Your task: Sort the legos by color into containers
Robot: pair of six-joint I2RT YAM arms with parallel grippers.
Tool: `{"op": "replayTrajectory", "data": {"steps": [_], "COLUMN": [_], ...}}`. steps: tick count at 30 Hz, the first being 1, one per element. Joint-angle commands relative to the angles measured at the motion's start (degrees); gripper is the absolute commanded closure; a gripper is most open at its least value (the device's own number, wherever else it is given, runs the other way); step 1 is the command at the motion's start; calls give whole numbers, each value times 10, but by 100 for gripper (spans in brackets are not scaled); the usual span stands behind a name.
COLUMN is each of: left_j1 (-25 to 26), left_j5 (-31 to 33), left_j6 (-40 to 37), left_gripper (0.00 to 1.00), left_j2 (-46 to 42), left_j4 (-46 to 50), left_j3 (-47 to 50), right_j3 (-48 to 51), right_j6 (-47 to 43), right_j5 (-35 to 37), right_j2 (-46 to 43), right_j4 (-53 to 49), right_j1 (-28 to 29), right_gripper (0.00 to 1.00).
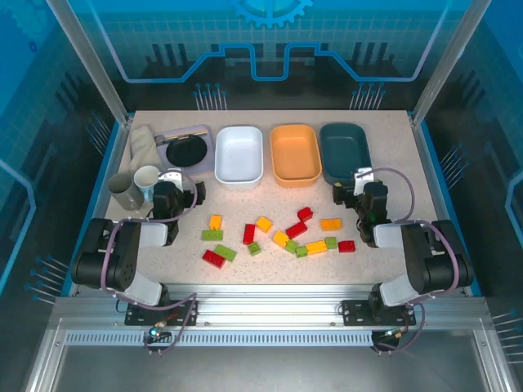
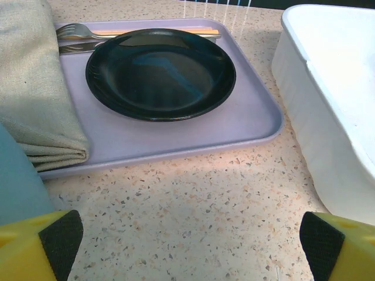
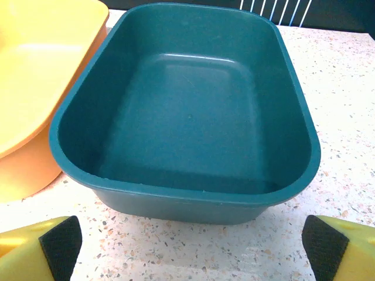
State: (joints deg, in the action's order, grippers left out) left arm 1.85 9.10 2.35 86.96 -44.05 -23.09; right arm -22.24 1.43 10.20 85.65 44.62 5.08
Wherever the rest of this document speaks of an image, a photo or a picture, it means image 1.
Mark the long yellow lego brick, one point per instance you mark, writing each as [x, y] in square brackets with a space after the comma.
[331, 224]
[316, 247]

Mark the small yellow lego brick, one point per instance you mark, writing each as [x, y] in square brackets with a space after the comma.
[280, 239]
[264, 224]
[215, 221]

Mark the long green lego brick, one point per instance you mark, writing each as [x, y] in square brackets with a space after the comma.
[226, 252]
[212, 235]

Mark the small red lego brick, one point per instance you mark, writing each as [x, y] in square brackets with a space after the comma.
[305, 213]
[346, 246]

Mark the small green lego brick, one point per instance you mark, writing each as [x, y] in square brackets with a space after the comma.
[291, 246]
[330, 243]
[301, 251]
[254, 248]

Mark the long red lego brick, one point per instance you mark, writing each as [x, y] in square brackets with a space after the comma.
[213, 259]
[296, 230]
[248, 234]

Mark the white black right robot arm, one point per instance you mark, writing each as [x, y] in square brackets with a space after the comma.
[417, 253]

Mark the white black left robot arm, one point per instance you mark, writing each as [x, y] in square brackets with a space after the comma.
[122, 261]

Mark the purple square tray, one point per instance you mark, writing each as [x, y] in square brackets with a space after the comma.
[206, 163]

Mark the white mug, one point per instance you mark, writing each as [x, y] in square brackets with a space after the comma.
[146, 179]

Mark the dark teal plastic container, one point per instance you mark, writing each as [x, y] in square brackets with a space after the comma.
[343, 151]

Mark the black round plate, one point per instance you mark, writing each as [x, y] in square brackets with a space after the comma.
[186, 150]

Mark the grey cup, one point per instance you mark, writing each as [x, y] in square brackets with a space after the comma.
[122, 192]

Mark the white plastic container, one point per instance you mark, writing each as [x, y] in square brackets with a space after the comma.
[239, 155]

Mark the orange plastic container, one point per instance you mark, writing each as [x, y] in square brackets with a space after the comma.
[295, 155]

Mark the beige folded cloth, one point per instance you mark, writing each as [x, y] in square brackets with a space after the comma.
[143, 147]

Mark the right small circuit board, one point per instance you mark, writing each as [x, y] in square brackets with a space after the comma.
[390, 335]

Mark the small circuit board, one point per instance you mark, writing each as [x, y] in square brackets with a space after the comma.
[157, 334]
[390, 335]

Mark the left small circuit board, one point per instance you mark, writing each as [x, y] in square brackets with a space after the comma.
[157, 334]

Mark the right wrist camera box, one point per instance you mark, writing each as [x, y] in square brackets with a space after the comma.
[361, 179]

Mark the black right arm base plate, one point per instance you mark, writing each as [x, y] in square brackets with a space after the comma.
[355, 312]

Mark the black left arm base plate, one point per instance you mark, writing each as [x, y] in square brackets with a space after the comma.
[139, 316]

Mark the aluminium mounting rail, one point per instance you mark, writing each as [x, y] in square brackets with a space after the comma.
[265, 302]

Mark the aluminium right frame post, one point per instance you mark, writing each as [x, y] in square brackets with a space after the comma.
[443, 65]

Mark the aluminium frame post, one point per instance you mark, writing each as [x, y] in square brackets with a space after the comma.
[92, 65]
[443, 65]

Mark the aluminium left frame post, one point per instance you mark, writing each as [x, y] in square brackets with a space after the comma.
[92, 65]

